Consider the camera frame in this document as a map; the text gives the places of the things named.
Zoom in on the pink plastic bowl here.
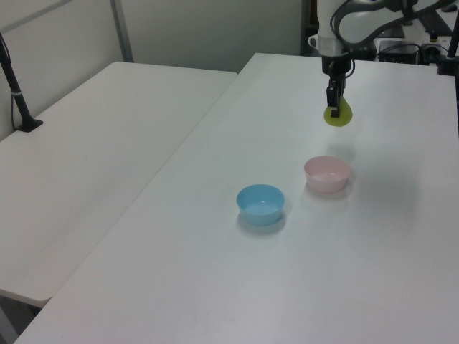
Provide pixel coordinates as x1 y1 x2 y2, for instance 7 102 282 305
303 155 351 195

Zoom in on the black clamped pole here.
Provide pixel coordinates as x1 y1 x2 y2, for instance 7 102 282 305
436 19 459 77

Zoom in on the black keyboard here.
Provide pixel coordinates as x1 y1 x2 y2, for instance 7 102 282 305
419 6 454 37

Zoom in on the green pear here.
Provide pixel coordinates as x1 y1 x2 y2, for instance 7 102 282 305
323 95 354 128

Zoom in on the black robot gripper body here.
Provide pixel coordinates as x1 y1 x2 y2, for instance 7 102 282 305
321 53 356 77

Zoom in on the blue plastic bowl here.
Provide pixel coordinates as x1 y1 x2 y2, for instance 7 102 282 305
236 183 286 226

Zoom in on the grey device with red button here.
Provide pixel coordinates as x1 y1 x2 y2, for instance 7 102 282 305
419 32 443 67

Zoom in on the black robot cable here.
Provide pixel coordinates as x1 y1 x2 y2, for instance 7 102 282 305
329 0 422 78

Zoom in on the black electronics box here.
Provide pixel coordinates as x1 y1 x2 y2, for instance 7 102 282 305
377 39 421 65

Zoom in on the black camera pole with base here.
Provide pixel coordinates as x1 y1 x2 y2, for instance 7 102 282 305
0 32 44 134

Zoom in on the grey metal partition post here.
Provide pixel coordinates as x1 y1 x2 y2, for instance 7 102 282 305
110 0 135 64

